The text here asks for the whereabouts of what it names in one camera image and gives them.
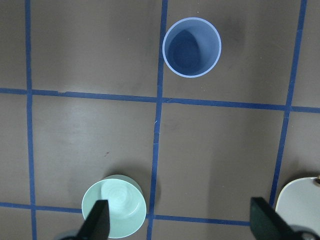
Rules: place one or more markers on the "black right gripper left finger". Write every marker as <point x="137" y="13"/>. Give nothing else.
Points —
<point x="97" y="224"/>

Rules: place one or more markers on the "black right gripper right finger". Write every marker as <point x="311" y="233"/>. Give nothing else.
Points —
<point x="266" y="224"/>

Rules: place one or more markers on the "blue cup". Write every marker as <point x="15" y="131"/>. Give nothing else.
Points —
<point x="191" y="47"/>

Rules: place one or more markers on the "mint green bowl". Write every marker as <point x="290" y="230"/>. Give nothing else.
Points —
<point x="126" y="202"/>

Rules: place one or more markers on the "cream white appliance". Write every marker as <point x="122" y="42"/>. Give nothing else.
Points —
<point x="299" y="203"/>

